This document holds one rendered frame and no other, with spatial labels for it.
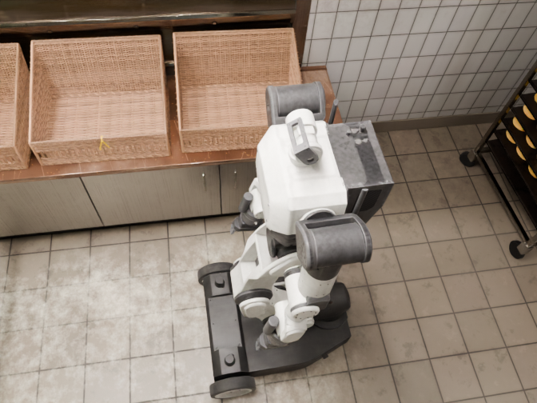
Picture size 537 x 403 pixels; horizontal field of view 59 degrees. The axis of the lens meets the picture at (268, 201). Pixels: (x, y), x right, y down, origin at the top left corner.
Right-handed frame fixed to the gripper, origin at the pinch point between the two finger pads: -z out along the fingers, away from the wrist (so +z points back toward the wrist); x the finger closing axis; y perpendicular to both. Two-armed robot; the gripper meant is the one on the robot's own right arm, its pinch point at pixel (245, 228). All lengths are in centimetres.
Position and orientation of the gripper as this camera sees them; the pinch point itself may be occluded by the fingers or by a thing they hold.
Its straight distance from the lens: 194.0
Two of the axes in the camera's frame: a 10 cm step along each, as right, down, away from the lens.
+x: -9.4, 0.4, -3.3
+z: 2.7, -5.0, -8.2
